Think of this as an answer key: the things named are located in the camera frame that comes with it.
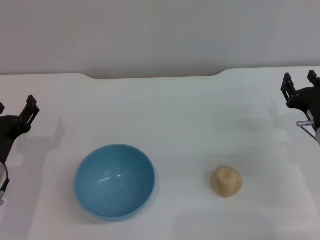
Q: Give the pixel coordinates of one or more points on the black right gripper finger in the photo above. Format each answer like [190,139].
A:
[314,78]
[288,87]

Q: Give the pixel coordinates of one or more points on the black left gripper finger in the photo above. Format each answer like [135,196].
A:
[1,107]
[30,110]

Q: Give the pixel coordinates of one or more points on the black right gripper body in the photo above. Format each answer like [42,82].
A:
[306,98]

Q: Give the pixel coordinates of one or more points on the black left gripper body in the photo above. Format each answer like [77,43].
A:
[10,130]

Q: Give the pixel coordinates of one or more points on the blue ceramic bowl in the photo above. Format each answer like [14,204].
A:
[115,182]

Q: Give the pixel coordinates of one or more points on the beige egg yolk pastry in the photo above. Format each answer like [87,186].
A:
[226,181]

